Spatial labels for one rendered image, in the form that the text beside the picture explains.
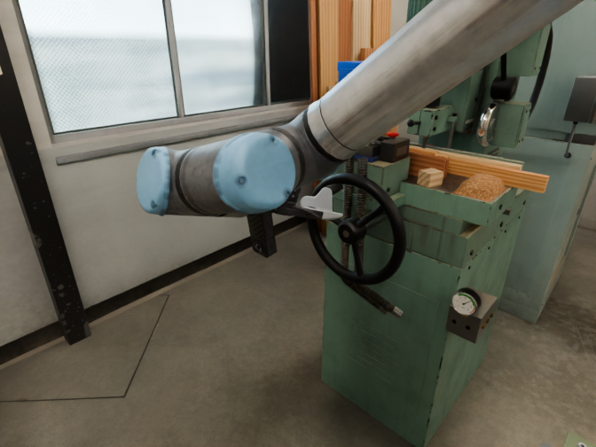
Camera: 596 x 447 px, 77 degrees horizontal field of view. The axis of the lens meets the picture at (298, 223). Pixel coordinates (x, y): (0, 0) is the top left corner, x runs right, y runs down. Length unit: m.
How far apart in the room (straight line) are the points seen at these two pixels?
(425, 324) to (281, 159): 0.83
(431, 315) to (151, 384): 1.13
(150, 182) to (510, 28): 0.43
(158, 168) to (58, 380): 1.49
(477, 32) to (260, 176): 0.25
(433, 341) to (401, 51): 0.91
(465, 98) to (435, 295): 0.56
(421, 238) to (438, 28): 0.71
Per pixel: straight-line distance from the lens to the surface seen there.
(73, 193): 1.87
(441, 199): 1.00
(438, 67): 0.43
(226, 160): 0.42
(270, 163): 0.43
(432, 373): 1.27
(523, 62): 1.25
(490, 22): 0.42
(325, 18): 2.54
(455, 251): 1.03
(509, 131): 1.25
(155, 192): 0.51
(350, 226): 0.91
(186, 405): 1.63
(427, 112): 1.11
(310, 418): 1.55
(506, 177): 1.10
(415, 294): 1.14
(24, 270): 1.93
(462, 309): 1.02
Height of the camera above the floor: 1.22
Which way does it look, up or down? 25 degrees down
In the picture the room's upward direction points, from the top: straight up
